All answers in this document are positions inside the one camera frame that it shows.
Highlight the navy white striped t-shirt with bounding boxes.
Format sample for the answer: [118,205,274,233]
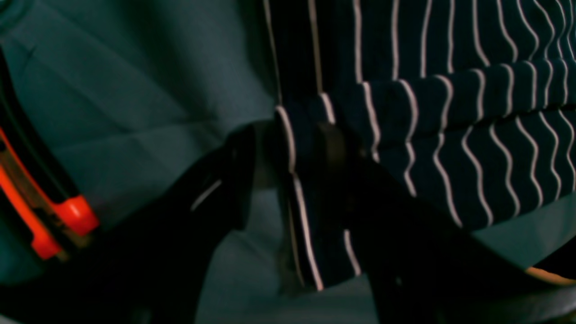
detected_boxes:
[263,0,575,291]

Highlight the orange black utility knife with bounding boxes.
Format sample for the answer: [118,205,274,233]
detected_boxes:
[0,54,99,263]

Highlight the teal table cloth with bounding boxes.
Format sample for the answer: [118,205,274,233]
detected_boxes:
[0,0,576,324]

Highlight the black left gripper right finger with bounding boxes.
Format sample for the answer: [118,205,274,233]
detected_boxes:
[315,122,575,324]

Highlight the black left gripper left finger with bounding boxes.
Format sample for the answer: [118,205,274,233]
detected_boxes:
[1,125,257,324]

